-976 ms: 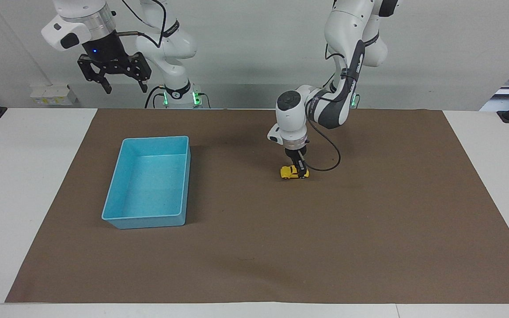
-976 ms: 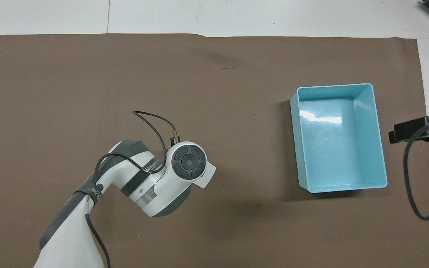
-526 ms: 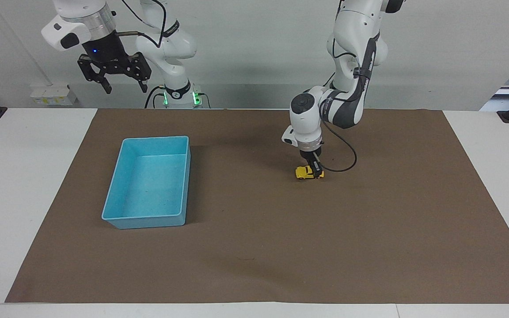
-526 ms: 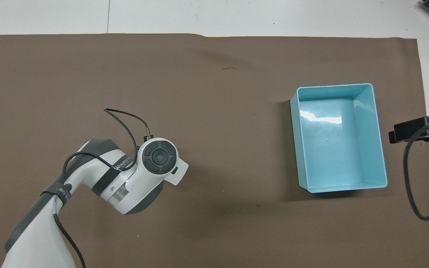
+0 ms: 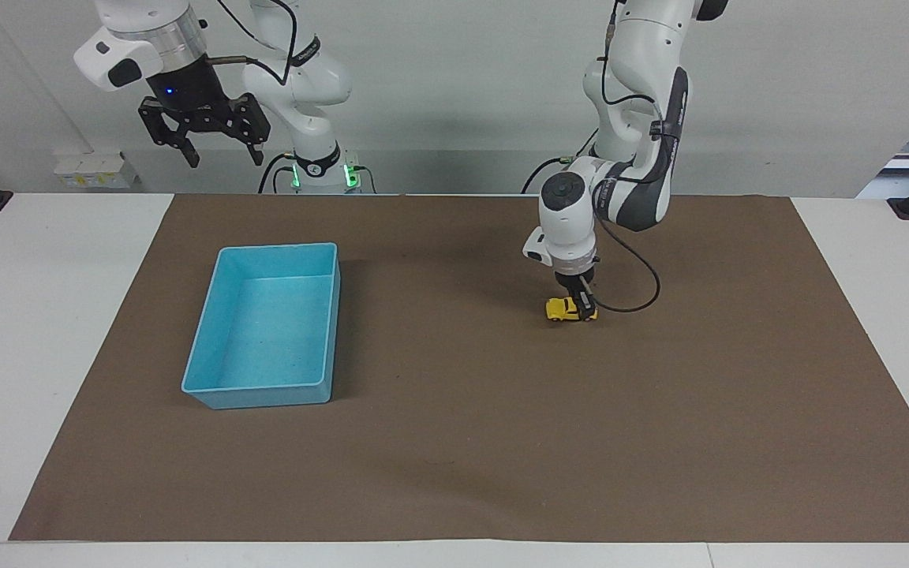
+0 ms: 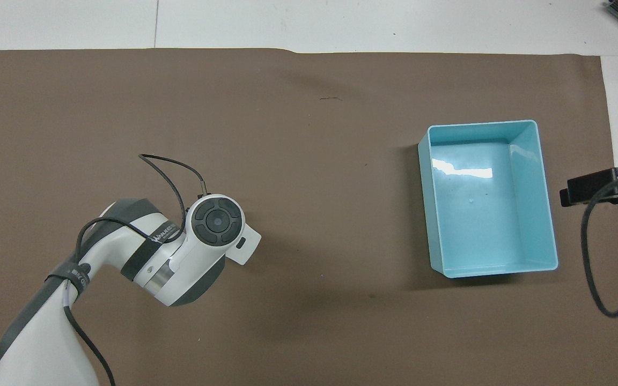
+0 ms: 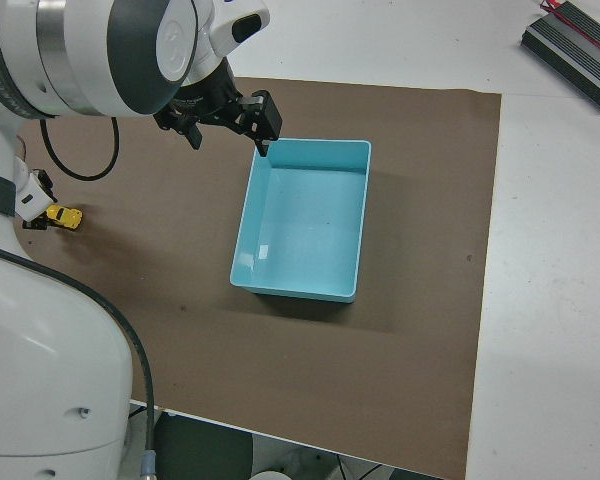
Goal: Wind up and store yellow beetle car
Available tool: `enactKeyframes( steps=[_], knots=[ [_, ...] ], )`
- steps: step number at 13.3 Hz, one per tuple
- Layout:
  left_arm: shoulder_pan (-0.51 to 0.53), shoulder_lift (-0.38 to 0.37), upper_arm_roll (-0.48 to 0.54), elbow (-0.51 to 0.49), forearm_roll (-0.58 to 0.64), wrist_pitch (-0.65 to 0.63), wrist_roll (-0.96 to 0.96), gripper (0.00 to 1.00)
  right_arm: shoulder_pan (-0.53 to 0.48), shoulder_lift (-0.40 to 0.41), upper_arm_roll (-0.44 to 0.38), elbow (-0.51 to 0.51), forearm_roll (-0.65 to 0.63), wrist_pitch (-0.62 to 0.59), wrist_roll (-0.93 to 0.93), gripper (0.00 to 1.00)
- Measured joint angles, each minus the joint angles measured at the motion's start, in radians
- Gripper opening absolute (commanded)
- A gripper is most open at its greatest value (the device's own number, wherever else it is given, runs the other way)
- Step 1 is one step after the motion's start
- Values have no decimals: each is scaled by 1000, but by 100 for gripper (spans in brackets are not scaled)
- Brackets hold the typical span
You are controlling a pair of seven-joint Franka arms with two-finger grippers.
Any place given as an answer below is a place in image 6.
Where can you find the light blue plastic bin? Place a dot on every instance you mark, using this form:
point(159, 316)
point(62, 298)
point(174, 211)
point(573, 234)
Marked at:
point(480, 214)

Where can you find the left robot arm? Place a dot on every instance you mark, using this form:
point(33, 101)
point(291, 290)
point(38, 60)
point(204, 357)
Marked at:
point(191, 262)

